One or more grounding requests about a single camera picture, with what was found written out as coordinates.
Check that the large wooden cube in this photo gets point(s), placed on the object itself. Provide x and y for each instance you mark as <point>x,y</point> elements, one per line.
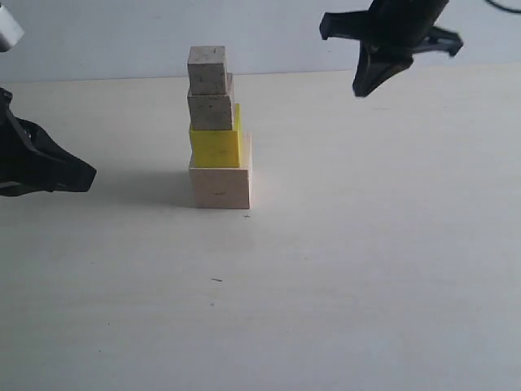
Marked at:
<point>224,188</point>

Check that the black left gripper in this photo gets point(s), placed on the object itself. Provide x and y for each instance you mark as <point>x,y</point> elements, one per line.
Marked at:
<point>31,161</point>

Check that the small wooden cube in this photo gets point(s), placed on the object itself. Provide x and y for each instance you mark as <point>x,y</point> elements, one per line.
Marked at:
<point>206,66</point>

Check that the yellow cube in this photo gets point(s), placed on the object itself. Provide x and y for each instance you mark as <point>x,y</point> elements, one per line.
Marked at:
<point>218,148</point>

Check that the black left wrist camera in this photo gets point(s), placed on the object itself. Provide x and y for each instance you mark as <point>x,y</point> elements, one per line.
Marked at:
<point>10,30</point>

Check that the medium wooden cube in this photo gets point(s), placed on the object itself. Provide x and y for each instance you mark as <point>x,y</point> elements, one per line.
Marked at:
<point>213,111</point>

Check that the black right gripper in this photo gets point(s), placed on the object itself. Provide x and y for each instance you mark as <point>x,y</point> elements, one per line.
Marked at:
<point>390,32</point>

